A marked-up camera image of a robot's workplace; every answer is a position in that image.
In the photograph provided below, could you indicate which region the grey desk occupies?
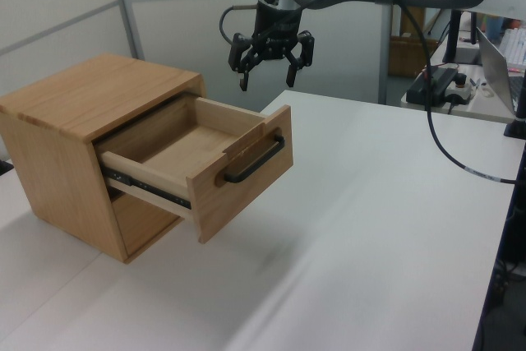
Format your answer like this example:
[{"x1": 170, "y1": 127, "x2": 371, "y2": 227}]
[{"x1": 400, "y1": 34, "x2": 526, "y2": 125}]

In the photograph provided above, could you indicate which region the white keyboard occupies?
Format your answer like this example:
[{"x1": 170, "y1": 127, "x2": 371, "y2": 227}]
[{"x1": 503, "y1": 26, "x2": 526, "y2": 67}]

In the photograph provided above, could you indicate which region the white emergency stop button box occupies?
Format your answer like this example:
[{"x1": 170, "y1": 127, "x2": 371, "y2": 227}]
[{"x1": 445, "y1": 73, "x2": 478, "y2": 106}]

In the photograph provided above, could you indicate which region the wooden two-drawer cabinet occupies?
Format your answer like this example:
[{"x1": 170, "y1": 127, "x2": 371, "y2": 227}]
[{"x1": 0, "y1": 53, "x2": 208, "y2": 265}]

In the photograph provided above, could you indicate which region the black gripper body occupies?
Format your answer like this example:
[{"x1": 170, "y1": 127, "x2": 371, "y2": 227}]
[{"x1": 252, "y1": 2, "x2": 304, "y2": 61}]

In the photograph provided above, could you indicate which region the wooden drawer with groove pull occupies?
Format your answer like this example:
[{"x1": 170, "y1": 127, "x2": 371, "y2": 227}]
[{"x1": 109, "y1": 191, "x2": 182, "y2": 257}]

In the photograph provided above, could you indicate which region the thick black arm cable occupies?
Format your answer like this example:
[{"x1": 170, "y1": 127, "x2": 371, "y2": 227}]
[{"x1": 279, "y1": 0, "x2": 518, "y2": 184}]

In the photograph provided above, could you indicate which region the black metal drawer handle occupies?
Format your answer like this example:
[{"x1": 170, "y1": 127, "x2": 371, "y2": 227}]
[{"x1": 223, "y1": 133, "x2": 285, "y2": 184}]

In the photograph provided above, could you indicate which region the wooden drawer with black handle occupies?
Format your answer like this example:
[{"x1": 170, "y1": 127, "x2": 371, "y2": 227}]
[{"x1": 96, "y1": 94, "x2": 294, "y2": 244}]

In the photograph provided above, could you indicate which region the black power box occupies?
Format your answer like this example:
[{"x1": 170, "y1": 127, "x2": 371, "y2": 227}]
[{"x1": 406, "y1": 66, "x2": 459, "y2": 104}]

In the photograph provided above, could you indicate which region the silver laptop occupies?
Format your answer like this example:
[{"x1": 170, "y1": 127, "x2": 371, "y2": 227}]
[{"x1": 476, "y1": 26, "x2": 526, "y2": 116}]

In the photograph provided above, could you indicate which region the thin black cable, silver plug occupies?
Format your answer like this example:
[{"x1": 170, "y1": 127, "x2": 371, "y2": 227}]
[{"x1": 219, "y1": 4, "x2": 258, "y2": 46}]

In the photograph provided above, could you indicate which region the black monitor stand pole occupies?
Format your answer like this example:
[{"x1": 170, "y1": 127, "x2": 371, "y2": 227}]
[{"x1": 442, "y1": 8, "x2": 482, "y2": 67}]

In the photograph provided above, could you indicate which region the grey partition post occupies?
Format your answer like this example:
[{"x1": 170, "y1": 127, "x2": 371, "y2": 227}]
[{"x1": 380, "y1": 3, "x2": 402, "y2": 104}]

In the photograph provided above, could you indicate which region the brown cardboard box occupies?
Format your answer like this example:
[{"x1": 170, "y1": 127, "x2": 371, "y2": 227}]
[{"x1": 389, "y1": 34, "x2": 440, "y2": 78}]

